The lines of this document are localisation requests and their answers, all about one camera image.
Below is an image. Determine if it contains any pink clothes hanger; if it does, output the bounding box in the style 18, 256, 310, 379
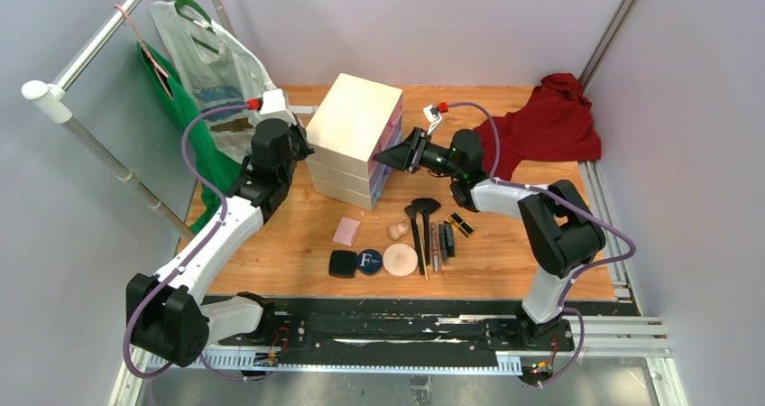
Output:
114, 4, 173, 99

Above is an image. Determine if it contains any silver maroon mascara tube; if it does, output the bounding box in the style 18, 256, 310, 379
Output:
429, 223, 442, 272

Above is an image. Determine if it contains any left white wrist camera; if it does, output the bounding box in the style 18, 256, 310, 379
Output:
259, 88, 300, 125

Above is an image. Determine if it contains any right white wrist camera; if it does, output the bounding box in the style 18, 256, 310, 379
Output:
423, 105, 443, 138

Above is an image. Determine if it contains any white plastic bag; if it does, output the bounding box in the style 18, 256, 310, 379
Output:
150, 2, 276, 162

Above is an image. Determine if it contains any beige makeup sponge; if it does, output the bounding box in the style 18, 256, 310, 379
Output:
386, 222, 410, 241

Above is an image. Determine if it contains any round navy compact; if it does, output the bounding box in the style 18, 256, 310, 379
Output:
356, 249, 383, 276

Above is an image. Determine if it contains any black square compact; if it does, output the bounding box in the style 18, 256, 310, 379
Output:
328, 250, 357, 279

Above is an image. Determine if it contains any black fan makeup brush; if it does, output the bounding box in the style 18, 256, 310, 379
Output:
410, 197, 442, 267

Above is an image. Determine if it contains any black lipstick tube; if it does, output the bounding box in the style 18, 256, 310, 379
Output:
443, 221, 456, 257

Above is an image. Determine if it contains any round beige powder puff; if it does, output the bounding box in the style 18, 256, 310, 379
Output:
382, 244, 419, 277

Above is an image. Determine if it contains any green clothes hanger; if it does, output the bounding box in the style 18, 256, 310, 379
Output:
172, 0, 220, 55

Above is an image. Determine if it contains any green cloth bag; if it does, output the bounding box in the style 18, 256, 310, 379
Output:
136, 43, 240, 232

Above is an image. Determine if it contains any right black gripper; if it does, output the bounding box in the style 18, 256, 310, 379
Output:
373, 128, 462, 180

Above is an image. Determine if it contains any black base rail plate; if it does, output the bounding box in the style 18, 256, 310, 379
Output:
220, 297, 576, 368

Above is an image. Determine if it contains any pink square pad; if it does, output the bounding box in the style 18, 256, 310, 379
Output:
332, 217, 361, 246

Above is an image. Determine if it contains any white mini drawer cabinet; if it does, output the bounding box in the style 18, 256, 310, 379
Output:
307, 73, 403, 210

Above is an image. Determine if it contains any aluminium frame rail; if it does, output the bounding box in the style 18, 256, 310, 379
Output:
576, 160, 674, 356

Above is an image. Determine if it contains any metal clothes rack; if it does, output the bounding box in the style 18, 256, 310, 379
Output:
21, 0, 228, 243

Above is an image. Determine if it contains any black gold lipstick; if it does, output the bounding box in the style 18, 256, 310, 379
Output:
448, 212, 475, 237

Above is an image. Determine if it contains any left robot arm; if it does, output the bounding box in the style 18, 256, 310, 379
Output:
123, 118, 312, 367

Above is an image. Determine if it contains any black mascara tube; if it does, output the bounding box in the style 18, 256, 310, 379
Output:
438, 222, 448, 266

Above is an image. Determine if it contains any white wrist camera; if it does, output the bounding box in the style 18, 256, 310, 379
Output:
259, 88, 300, 125
423, 105, 443, 138

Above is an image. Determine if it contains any thin gold brush handle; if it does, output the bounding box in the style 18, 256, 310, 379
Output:
418, 217, 429, 281

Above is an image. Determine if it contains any red cloth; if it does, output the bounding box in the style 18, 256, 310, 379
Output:
475, 73, 602, 180

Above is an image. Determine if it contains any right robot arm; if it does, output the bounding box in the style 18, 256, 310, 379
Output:
373, 128, 605, 349

